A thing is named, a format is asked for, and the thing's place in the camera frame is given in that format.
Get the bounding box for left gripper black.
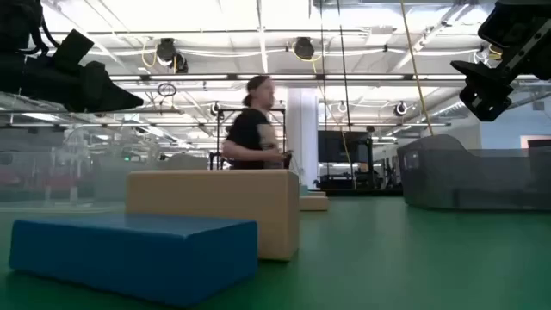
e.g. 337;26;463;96
0;28;145;114

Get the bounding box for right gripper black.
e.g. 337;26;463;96
450;0;551;122

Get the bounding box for large beige foam block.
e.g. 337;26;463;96
124;169;301;262

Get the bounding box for blue foam block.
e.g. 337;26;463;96
8;214;259;307

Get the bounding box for small beige foam block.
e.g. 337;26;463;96
300;195;329;212

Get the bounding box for grey translucent plastic bin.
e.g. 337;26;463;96
396;133;551;211

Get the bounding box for clear plastic bin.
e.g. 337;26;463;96
0;124;159;212

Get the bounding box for white plastic bin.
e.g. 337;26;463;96
157;153;210;171

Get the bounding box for black monitor screen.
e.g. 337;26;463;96
317;130;374;164

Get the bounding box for person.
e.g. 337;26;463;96
221;75;294;171

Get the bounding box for white building pillar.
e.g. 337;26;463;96
286;88;319;190

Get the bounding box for silver ceiling air duct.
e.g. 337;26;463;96
430;97;471;120

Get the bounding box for yellow hanging cable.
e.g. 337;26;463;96
399;0;435;137
341;128;357;190

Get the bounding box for black hanging cable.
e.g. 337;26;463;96
319;0;328;130
337;0;352;133

